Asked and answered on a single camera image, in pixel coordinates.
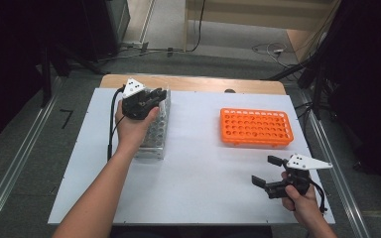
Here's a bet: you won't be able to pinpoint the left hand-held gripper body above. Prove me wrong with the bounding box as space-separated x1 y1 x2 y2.
121 77 157 121

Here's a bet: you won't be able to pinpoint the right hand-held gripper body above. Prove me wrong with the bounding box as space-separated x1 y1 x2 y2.
263 153 333 200

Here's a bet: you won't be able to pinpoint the orange plastic test tube rack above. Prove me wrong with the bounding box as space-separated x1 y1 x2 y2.
219 107 295 148

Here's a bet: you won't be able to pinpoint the silver metal test tube rack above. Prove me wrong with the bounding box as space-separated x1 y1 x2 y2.
133 87 173 161

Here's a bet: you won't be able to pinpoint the person's right hand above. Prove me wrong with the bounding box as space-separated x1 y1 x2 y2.
281 185 318 226

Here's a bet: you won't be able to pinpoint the person's left hand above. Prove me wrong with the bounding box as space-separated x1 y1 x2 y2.
114 98 161 153

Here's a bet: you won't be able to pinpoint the white board sheet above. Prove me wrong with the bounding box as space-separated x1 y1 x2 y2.
48 87 335 226

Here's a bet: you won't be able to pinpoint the black metal stand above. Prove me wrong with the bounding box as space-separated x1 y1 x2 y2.
39 43 108 108
261 56 331 122

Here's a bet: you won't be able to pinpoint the grey cabinet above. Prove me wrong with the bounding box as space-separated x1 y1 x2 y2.
105 0 132 48

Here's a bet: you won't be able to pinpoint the person's dark pants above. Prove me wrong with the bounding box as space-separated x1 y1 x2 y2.
110 225 272 238

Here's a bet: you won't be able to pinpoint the black curtain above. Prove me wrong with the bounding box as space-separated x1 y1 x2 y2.
0 0 110 155
314 0 381 199

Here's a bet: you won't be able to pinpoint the light wooden shelf unit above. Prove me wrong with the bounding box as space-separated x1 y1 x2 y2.
182 0 341 63

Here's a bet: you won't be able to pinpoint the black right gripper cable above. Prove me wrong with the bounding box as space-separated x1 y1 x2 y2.
309 179 328 214

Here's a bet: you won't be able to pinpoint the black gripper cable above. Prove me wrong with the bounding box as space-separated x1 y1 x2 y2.
309 179 328 214
107 86 127 162

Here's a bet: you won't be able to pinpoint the grey floor cable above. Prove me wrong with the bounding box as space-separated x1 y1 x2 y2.
95 46 185 63

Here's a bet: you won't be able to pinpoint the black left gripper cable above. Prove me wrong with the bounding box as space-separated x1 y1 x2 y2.
107 86 127 162

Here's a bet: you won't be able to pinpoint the metal floor rail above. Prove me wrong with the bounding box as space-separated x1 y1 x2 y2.
0 76 64 238
297 90 371 238

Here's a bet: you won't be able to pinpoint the black floor cable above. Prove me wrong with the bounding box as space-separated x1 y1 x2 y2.
188 0 206 54

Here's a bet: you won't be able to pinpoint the white floor cable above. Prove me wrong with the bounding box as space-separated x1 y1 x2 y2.
251 42 291 68

